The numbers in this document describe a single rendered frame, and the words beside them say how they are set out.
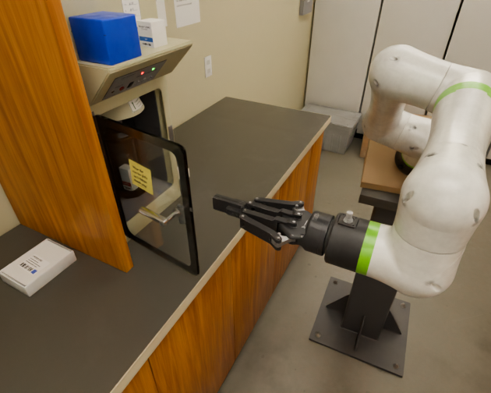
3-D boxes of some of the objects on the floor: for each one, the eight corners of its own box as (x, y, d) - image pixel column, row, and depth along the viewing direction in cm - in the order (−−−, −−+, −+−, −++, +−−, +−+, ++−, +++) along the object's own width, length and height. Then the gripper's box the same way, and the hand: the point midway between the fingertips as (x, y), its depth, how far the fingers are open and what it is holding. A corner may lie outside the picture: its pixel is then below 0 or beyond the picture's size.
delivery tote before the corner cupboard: (291, 144, 372) (293, 115, 353) (305, 129, 402) (308, 102, 382) (346, 157, 348) (352, 127, 329) (356, 140, 378) (362, 112, 358)
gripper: (342, 200, 63) (229, 170, 72) (321, 243, 54) (194, 203, 63) (336, 230, 68) (231, 199, 77) (316, 276, 58) (198, 234, 67)
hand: (229, 205), depth 68 cm, fingers closed
